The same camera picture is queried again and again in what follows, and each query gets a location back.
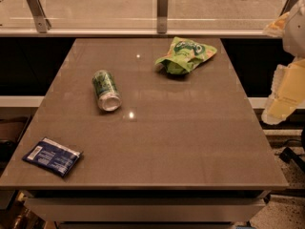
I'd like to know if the blue snack packet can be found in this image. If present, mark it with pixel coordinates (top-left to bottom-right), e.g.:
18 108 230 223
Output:
22 137 82 177

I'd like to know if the green soda can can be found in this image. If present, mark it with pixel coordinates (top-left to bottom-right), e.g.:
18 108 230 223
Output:
91 70 122 112

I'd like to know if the metal railing bracket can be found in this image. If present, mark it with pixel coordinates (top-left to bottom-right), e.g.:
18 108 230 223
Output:
280 0 298 14
26 0 51 33
156 0 168 33

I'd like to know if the middle metal railing bracket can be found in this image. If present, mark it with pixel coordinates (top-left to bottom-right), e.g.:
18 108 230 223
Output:
156 0 168 33

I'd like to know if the green snack bag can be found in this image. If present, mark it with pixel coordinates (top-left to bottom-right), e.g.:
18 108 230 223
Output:
155 37 217 75

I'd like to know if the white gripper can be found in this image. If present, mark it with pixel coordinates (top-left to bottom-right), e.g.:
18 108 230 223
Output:
261 0 305 125

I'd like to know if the right metal railing bracket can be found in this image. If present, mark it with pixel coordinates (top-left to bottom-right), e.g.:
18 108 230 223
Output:
280 0 298 14

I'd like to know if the left metal railing bracket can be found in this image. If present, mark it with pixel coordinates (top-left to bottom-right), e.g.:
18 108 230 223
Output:
26 0 51 33

